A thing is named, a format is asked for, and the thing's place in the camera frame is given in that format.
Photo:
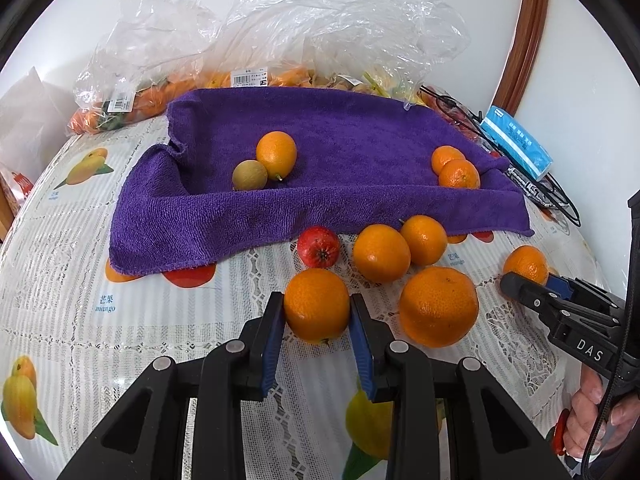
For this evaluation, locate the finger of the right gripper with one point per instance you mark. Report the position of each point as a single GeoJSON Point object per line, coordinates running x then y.
{"type": "Point", "coordinates": [536, 298]}
{"type": "Point", "coordinates": [559, 285]}

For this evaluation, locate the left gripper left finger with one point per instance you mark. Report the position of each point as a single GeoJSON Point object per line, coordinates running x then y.
{"type": "Point", "coordinates": [142, 435]}

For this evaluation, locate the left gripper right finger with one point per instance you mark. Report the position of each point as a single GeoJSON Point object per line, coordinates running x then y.
{"type": "Point", "coordinates": [488, 435]}

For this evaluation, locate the large orange tangerine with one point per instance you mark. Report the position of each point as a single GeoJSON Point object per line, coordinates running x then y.
{"type": "Point", "coordinates": [438, 307]}

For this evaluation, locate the small red apple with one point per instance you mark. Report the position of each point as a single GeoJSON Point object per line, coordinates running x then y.
{"type": "Point", "coordinates": [318, 247]}

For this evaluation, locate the small brown kiwi fruit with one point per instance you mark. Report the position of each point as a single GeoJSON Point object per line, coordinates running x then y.
{"type": "Point", "coordinates": [249, 175]}

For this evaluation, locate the oval orange kumquat fruit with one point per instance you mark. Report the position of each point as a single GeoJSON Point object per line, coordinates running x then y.
{"type": "Point", "coordinates": [277, 151]}

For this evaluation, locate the right human hand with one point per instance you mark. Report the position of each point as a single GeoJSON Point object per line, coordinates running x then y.
{"type": "Point", "coordinates": [584, 412]}

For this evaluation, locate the patterned grey pouch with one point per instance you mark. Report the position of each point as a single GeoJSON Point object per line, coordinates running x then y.
{"type": "Point", "coordinates": [545, 193]}

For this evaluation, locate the fruit print tablecloth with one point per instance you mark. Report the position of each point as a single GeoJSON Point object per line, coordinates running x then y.
{"type": "Point", "coordinates": [89, 337]}

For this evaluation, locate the blue tissue pack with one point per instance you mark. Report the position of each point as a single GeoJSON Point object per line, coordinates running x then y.
{"type": "Point", "coordinates": [520, 146]}

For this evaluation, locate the purple towel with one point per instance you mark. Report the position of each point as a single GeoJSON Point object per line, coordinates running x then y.
{"type": "Point", "coordinates": [360, 160]}

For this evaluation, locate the white plastic bag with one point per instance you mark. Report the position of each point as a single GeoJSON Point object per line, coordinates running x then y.
{"type": "Point", "coordinates": [34, 117]}

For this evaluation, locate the clear bag of kumquats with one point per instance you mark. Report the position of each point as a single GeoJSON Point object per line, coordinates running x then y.
{"type": "Point", "coordinates": [383, 47]}

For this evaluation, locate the clear bag of tangerines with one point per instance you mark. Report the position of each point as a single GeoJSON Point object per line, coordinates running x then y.
{"type": "Point", "coordinates": [155, 53]}

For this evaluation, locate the brown wooden door frame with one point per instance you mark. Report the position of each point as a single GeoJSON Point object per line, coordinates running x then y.
{"type": "Point", "coordinates": [522, 55]}

